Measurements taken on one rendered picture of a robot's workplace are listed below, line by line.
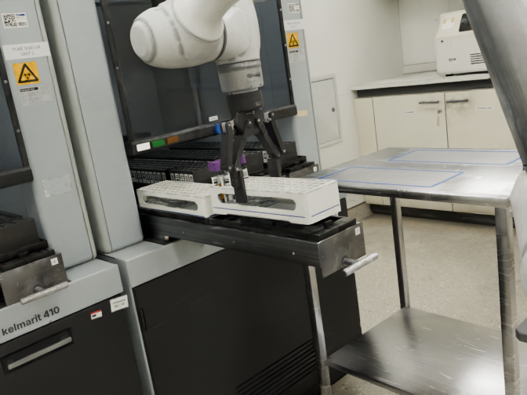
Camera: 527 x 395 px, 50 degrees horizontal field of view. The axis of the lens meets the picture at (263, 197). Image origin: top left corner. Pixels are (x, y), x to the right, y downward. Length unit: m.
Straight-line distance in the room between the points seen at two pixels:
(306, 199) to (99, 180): 0.58
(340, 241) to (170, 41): 0.48
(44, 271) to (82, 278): 0.09
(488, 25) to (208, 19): 0.49
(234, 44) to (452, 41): 2.48
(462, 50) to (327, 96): 0.85
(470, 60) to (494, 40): 2.76
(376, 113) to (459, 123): 0.58
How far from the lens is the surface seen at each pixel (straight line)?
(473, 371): 1.65
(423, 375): 1.63
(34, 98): 1.37
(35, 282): 1.30
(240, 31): 1.13
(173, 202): 1.48
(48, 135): 1.38
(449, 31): 3.53
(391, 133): 3.78
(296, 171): 1.73
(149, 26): 1.01
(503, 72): 0.70
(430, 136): 3.63
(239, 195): 1.18
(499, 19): 0.70
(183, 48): 1.02
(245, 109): 1.16
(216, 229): 1.26
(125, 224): 1.48
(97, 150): 1.43
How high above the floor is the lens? 1.14
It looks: 13 degrees down
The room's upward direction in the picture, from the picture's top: 9 degrees counter-clockwise
